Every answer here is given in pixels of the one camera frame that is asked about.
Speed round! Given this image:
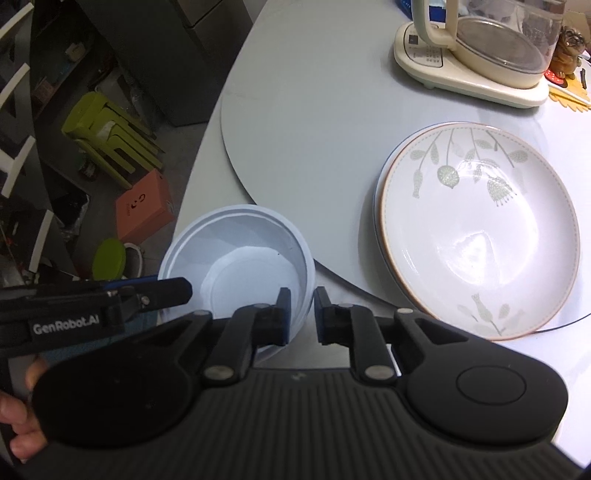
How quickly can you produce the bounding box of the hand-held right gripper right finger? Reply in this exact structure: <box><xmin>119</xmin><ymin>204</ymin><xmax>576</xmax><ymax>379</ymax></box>
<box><xmin>314</xmin><ymin>286</ymin><xmax>467</xmax><ymax>382</ymax></box>

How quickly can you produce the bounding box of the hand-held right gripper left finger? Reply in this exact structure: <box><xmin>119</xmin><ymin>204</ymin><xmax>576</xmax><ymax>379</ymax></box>
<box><xmin>139</xmin><ymin>287</ymin><xmax>293</xmax><ymax>384</ymax></box>

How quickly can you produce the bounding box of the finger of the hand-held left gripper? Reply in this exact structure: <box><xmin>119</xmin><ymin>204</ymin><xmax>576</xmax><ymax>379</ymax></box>
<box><xmin>104</xmin><ymin>277</ymin><xmax>193</xmax><ymax>315</ymax></box>

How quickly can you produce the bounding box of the pale blue bowl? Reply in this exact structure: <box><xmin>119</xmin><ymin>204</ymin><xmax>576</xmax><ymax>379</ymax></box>
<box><xmin>158</xmin><ymin>204</ymin><xmax>317</xmax><ymax>346</ymax></box>

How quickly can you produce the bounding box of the grey leaf pattern plate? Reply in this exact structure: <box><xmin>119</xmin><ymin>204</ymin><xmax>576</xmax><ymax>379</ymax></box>
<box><xmin>379</xmin><ymin>122</ymin><xmax>581</xmax><ymax>341</ymax></box>

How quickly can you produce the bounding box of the person's left hand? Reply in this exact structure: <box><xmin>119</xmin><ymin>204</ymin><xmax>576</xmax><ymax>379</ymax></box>
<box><xmin>0</xmin><ymin>359</ymin><xmax>49</xmax><ymax>463</ymax></box>

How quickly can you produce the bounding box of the white bucket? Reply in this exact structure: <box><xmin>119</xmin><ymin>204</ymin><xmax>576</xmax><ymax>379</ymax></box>
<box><xmin>122</xmin><ymin>242</ymin><xmax>145</xmax><ymax>278</ymax></box>

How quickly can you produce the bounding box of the green round lid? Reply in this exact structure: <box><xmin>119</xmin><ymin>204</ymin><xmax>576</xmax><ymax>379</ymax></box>
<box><xmin>92</xmin><ymin>237</ymin><xmax>126</xmax><ymax>280</ymax></box>

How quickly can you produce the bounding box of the orange cardboard box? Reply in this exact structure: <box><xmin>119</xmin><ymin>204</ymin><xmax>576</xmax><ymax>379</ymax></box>
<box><xmin>115</xmin><ymin>168</ymin><xmax>176</xmax><ymax>244</ymax></box>

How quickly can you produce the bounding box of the white slatted rack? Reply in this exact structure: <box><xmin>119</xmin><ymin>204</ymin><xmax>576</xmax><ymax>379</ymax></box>
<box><xmin>0</xmin><ymin>0</ymin><xmax>54</xmax><ymax>273</ymax></box>

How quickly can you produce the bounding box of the stack of green stools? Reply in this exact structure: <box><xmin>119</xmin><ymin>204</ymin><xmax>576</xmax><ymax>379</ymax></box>
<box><xmin>61</xmin><ymin>91</ymin><xmax>164</xmax><ymax>190</ymax></box>

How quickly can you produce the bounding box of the grey round turntable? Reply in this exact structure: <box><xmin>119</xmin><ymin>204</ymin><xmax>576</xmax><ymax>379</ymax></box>
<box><xmin>221</xmin><ymin>0</ymin><xmax>591</xmax><ymax>331</ymax></box>

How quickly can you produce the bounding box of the dark grey refrigerator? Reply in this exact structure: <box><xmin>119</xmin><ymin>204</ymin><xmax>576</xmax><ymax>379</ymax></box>
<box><xmin>76</xmin><ymin>0</ymin><xmax>269</xmax><ymax>127</ymax></box>

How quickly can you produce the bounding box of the cream kettle base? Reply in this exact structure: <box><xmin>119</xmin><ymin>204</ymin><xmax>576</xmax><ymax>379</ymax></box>
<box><xmin>393</xmin><ymin>21</ymin><xmax>550</xmax><ymax>109</ymax></box>

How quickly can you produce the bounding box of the glass electric kettle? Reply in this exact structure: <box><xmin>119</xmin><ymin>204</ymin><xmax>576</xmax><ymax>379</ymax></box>
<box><xmin>411</xmin><ymin>0</ymin><xmax>568</xmax><ymax>89</ymax></box>

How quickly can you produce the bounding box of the yellow flower-shaped coaster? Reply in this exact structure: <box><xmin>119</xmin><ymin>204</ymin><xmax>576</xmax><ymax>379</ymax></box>
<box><xmin>544</xmin><ymin>69</ymin><xmax>591</xmax><ymax>112</ymax></box>

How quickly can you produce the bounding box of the brown dog figurine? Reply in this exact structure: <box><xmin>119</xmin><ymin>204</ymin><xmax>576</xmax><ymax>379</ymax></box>
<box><xmin>551</xmin><ymin>27</ymin><xmax>589</xmax><ymax>80</ymax></box>

